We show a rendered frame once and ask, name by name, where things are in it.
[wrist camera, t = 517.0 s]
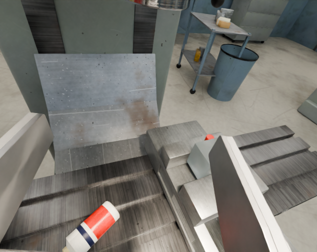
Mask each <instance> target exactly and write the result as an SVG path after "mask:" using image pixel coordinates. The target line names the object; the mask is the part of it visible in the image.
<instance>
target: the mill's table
mask: <svg viewBox="0 0 317 252"><path fill-rule="evenodd" d="M294 134H295V133H294V132H293V131H292V130H291V129H290V128H289V127H287V126H286V125H282V126H277V127H273V128H268V129H263V130H259V131H254V132H250V133H245V134H240V135H236V136H232V138H233V139H234V141H235V143H236V145H237V147H238V149H239V150H240V152H241V154H242V156H243V158H244V160H245V162H246V163H248V164H249V166H250V167H251V168H252V169H253V170H254V172H255V173H256V174H257V175H258V176H259V177H260V179H261V180H262V181H263V182H264V183H265V184H266V186H267V187H268V188H269V189H268V191H266V192H265V193H264V194H262V195H263V197H264V199H265V201H266V203H267V205H268V206H269V208H270V210H271V212H272V214H273V216H274V217H275V216H278V215H280V214H282V213H284V212H286V211H288V210H290V209H292V208H294V207H296V206H298V205H300V204H302V203H304V202H306V201H308V200H310V199H313V198H315V197H317V151H312V152H311V151H309V148H310V147H311V146H310V145H309V144H307V143H306V142H305V141H304V140H303V139H302V138H300V137H293V135H294ZM106 201H108V202H110V203H111V204H112V205H113V206H114V207H115V208H116V210H117V211H118V213H119V219H118V220H117V221H116V222H115V223H114V224H113V225H112V226H111V227H110V228H109V229H108V230H107V231H106V232H105V233H104V234H103V235H102V236H101V238H100V239H99V240H98V241H97V242H96V243H95V244H94V245H93V246H92V247H91V248H90V249H89V250H88V251H87V252H190V251H189V249H188V247H187V244H186V242H185V240H184V237H183V235H182V233H181V230H180V228H179V226H178V223H177V221H176V219H175V217H174V214H173V212H172V210H171V207H170V205H169V203H168V200H167V198H166V196H165V193H164V191H163V189H162V186H161V184H160V182H159V179H158V177H157V175H156V173H155V170H154V168H153V166H152V163H151V161H150V159H149V156H148V155H143V156H138V157H134V158H129V159H124V160H120V161H115V162H111V163H106V164H101V165H97V166H92V167H87V168H83V169H78V170H73V171H69V172H64V173H60V174H55V175H50V176H46V177H41V178H36V179H33V180H32V182H31V184H30V186H29V188H28V190H27V192H26V194H25V196H24V198H23V200H22V202H21V204H20V206H19V208H18V210H17V212H16V214H15V216H14V218H13V219H12V221H11V223H10V225H9V227H8V229H7V231H6V233H5V235H4V237H3V239H2V240H1V242H0V249H6V250H25V251H45V252H63V248H64V247H66V237H67V236H68V235H69V234H71V233H72V232H73V231H74V230H75V229H76V228H77V227H78V226H79V225H80V224H81V223H83V222H84V221H85V220H86V219H87V218H88V217H89V216H90V215H91V214H92V213H93V212H94V211H96V210H97V209H98V208H99V207H100V206H101V205H102V204H103V203H104V202H106Z"/></svg>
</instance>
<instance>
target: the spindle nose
mask: <svg viewBox="0 0 317 252"><path fill-rule="evenodd" d="M124 1H127V2H129V3H132V4H136V5H139V6H143V7H148V8H153V9H159V10H168V11H183V10H186V9H188V8H189V7H190V3H191V0H124Z"/></svg>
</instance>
